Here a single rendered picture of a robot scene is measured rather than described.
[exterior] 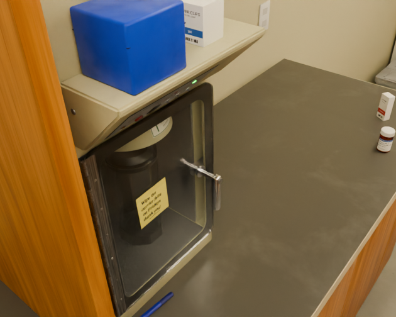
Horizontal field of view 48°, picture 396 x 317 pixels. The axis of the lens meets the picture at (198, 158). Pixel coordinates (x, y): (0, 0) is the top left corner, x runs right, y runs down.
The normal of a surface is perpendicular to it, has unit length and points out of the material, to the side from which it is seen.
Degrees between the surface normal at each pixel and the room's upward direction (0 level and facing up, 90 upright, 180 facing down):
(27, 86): 90
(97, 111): 90
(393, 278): 0
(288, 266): 0
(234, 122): 0
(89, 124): 90
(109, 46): 90
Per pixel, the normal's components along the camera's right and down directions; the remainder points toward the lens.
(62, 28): 0.77, 0.37
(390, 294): -0.03, -0.80
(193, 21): -0.62, 0.48
